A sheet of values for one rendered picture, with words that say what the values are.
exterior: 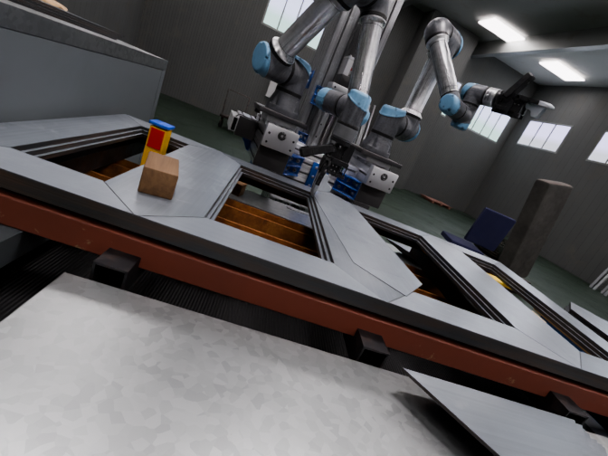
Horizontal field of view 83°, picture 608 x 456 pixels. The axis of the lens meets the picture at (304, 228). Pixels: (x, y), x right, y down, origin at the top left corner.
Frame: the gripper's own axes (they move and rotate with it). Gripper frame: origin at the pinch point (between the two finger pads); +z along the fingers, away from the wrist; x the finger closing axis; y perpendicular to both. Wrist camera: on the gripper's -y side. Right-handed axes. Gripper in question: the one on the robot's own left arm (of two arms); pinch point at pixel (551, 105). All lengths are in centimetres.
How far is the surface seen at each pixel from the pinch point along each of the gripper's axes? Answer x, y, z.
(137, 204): 139, 43, -4
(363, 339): 109, 54, 27
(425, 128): -874, 55, -594
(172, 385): 142, 52, 25
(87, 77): 138, 33, -64
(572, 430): 85, 55, 56
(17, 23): 153, 23, -42
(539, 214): -320, 82, -57
